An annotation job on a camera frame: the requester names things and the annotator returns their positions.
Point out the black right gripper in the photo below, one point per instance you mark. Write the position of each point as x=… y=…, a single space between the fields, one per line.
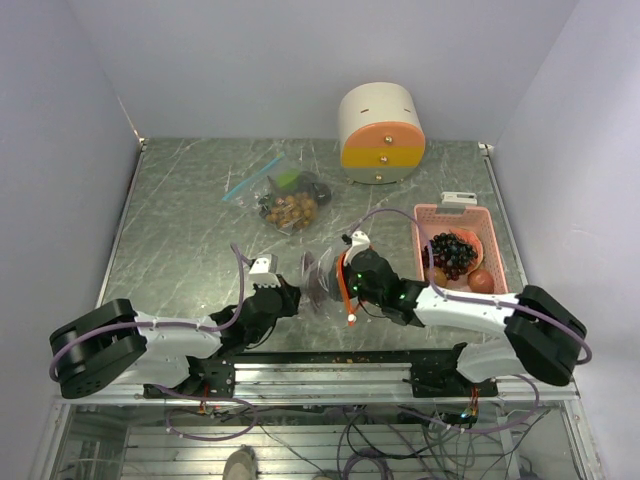
x=349 y=267

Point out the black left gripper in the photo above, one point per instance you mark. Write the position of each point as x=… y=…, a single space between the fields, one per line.
x=290 y=296

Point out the orange zip top bag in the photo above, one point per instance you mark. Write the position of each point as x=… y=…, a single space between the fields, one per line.
x=322 y=298

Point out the blue zip top bag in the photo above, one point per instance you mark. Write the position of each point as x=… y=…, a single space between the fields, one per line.
x=283 y=194

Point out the pink perforated plastic basket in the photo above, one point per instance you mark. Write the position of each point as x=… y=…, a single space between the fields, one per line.
x=433 y=220

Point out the fake dark blue grape bunch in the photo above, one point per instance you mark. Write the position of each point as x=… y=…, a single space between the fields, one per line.
x=449 y=251

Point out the fake brown round fruit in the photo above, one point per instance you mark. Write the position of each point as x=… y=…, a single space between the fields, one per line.
x=481 y=281

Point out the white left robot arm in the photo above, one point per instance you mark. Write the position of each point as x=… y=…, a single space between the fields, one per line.
x=116 y=345

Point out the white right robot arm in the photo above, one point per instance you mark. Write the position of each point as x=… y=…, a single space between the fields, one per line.
x=531 y=332

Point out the fake brown longan bunch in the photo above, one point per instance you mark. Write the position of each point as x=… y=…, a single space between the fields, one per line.
x=296 y=211

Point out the fake green vegetable piece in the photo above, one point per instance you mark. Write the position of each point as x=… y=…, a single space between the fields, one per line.
x=287 y=180

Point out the small white plastic clip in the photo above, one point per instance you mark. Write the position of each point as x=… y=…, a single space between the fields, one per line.
x=459 y=198

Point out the round mini drawer cabinet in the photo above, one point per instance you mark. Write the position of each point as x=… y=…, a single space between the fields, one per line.
x=381 y=138

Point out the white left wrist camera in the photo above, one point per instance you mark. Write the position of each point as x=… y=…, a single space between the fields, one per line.
x=263 y=272

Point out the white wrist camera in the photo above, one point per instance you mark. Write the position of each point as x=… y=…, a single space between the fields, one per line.
x=360 y=242
x=263 y=272

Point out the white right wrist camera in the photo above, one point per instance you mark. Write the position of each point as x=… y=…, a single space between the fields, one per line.
x=360 y=242

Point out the aluminium rail frame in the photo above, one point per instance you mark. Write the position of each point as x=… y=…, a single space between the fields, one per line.
x=355 y=416

